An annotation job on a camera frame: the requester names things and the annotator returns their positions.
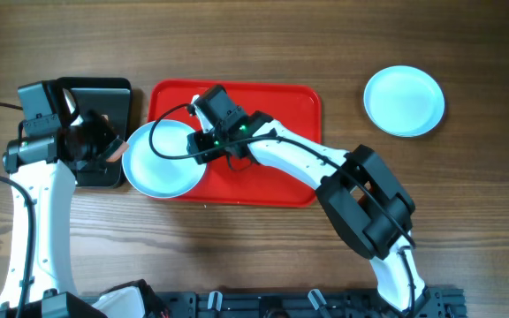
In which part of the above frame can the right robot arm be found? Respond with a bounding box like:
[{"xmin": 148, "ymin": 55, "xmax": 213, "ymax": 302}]
[{"xmin": 186, "ymin": 85, "xmax": 425, "ymax": 317}]

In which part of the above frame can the green and orange sponge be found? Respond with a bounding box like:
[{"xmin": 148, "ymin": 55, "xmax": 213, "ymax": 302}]
[{"xmin": 98, "ymin": 115, "xmax": 129, "ymax": 163}]

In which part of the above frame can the right black cable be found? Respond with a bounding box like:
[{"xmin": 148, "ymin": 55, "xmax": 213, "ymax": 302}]
[{"xmin": 148, "ymin": 103, "xmax": 417, "ymax": 317}]

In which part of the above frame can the black rectangular tray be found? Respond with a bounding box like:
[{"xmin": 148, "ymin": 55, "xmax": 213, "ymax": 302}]
[{"xmin": 59, "ymin": 77, "xmax": 133, "ymax": 188}]

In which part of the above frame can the light blue plate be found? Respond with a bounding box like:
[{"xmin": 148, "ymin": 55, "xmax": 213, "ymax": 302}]
[
  {"xmin": 362, "ymin": 65, "xmax": 445, "ymax": 138},
  {"xmin": 122, "ymin": 119, "xmax": 207, "ymax": 199}
]

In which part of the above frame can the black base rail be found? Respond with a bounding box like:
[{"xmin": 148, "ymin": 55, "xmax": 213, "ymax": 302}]
[{"xmin": 156, "ymin": 287, "xmax": 467, "ymax": 318}]

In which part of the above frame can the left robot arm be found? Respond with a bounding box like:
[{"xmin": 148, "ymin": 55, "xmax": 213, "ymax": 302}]
[{"xmin": 0, "ymin": 77, "xmax": 150, "ymax": 317}]

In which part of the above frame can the red plastic tray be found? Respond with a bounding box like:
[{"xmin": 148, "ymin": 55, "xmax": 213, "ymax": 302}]
[{"xmin": 148, "ymin": 79, "xmax": 322, "ymax": 208}]

